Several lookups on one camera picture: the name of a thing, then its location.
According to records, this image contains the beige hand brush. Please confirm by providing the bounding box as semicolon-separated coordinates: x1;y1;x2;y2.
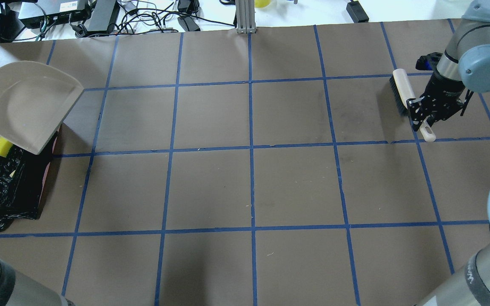
389;68;437;142

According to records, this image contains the black power adapter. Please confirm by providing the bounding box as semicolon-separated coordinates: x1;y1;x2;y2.
177;16;201;32
346;0;369;23

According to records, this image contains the aluminium frame post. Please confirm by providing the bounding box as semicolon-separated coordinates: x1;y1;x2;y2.
235;0;257;34

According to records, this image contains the yellow sponge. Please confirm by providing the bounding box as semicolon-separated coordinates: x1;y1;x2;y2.
0;137;13;158

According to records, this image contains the beige plastic dustpan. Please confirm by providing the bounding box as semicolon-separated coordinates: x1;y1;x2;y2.
0;61;84;155

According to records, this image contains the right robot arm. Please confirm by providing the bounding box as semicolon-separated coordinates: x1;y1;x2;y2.
390;0;490;306

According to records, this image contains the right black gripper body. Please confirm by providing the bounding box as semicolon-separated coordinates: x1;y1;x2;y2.
424;70;469;116

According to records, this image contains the bin with black bag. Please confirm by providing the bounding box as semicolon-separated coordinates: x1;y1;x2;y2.
0;135;57;232

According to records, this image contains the black power adapter right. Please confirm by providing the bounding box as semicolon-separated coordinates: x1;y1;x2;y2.
346;0;369;23

